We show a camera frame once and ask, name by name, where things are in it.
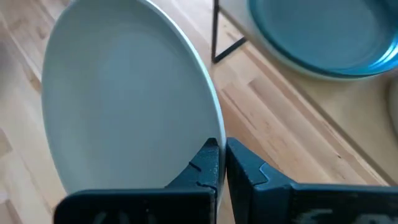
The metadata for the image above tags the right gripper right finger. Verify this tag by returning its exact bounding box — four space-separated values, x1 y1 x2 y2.
226 136 398 224

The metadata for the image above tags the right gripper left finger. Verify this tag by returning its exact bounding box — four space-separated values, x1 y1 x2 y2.
53 138 220 224

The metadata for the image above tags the light grey plate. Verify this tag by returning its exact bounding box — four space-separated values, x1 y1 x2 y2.
41 0 227 215

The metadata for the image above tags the dark teal plate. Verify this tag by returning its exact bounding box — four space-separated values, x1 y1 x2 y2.
247 0 398 78

